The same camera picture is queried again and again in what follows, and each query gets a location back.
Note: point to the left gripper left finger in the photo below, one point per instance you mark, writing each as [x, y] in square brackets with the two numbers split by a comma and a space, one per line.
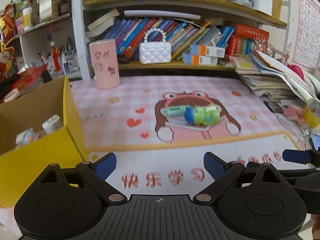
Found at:
[94, 176]

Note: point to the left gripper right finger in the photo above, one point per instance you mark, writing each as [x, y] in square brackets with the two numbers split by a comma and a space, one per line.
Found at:
[225, 176]

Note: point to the green frog toy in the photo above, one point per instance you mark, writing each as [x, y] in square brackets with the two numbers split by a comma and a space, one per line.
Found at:
[202, 115]

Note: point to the small red white box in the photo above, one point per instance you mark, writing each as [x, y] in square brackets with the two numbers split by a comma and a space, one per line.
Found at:
[26, 137]

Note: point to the white power adapter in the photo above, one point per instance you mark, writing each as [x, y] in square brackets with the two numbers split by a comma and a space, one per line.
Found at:
[52, 124]

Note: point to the person right hand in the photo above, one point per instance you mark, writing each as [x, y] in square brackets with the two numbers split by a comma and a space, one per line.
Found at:
[316, 227]

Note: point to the yellow cardboard box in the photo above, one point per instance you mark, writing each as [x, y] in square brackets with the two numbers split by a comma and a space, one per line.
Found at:
[37, 129]

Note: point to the pink checkered tablecloth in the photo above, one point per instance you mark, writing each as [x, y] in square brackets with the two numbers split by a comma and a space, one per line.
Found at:
[146, 136]

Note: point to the yellow tape roll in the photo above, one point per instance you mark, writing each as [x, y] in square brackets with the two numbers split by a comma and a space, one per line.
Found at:
[312, 113]

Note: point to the stack of magazines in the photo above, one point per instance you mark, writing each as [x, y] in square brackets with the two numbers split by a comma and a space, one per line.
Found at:
[266, 76]

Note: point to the white tape roll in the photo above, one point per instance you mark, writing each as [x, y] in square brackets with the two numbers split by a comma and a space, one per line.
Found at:
[13, 94]

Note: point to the pink sticker cylinder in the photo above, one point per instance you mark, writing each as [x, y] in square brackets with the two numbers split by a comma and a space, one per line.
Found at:
[104, 61]

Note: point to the orange white medicine box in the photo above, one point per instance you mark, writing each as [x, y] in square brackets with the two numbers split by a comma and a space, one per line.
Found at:
[203, 50]

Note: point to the white quilted pearl handbag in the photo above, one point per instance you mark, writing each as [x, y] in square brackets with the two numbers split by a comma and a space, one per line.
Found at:
[154, 52]

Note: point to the white cubby shelf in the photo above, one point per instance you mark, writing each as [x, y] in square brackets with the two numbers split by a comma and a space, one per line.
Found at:
[37, 44]

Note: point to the wooden bookshelf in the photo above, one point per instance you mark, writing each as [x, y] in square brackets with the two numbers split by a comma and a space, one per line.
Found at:
[191, 10]

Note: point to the red fortune god decoration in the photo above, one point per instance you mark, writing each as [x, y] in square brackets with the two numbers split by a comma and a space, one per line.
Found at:
[8, 31]

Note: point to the alphabet wall poster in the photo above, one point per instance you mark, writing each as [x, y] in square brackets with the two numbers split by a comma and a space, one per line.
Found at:
[307, 42]

